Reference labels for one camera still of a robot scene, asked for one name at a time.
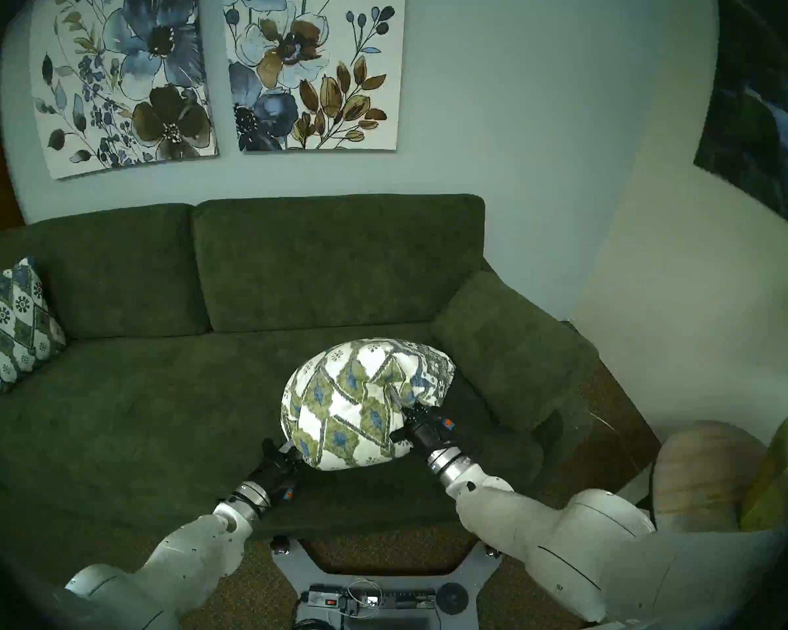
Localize black power strip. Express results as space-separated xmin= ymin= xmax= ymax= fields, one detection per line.
xmin=309 ymin=586 xmax=436 ymax=611

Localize waterfall landscape wall poster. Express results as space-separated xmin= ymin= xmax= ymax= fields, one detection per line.
xmin=694 ymin=0 xmax=788 ymax=242

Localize floral canvas with brown leaves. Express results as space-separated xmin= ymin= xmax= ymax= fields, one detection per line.
xmin=222 ymin=0 xmax=406 ymax=152

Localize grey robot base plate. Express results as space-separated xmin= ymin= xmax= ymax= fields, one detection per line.
xmin=271 ymin=535 xmax=505 ymax=630

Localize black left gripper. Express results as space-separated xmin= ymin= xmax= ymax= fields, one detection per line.
xmin=252 ymin=438 xmax=303 ymax=503

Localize wide green sofa back cushion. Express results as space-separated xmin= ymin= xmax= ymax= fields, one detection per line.
xmin=192 ymin=194 xmax=487 ymax=333

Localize green sofa armrest bolster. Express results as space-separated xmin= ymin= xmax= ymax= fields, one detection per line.
xmin=431 ymin=271 xmax=602 ymax=432

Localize green white patterned cushion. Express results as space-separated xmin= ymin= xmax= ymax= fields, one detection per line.
xmin=0 ymin=255 xmax=68 ymax=398
xmin=280 ymin=338 xmax=456 ymax=472

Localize narrow green sofa back cushion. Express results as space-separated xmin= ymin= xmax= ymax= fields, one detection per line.
xmin=0 ymin=203 xmax=211 ymax=339

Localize thin white cable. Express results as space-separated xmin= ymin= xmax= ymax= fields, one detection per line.
xmin=345 ymin=577 xmax=383 ymax=616

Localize round wooden ball stool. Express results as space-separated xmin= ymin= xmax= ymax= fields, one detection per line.
xmin=650 ymin=420 xmax=769 ymax=531

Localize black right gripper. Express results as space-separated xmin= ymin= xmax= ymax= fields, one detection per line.
xmin=387 ymin=385 xmax=465 ymax=457

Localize floral canvas with dark flowers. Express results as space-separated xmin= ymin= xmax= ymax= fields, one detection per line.
xmin=30 ymin=0 xmax=219 ymax=180

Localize dark green fabric sofa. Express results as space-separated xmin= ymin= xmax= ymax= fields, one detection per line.
xmin=0 ymin=194 xmax=602 ymax=537

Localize black round base disc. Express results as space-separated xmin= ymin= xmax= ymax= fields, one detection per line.
xmin=436 ymin=583 xmax=469 ymax=615

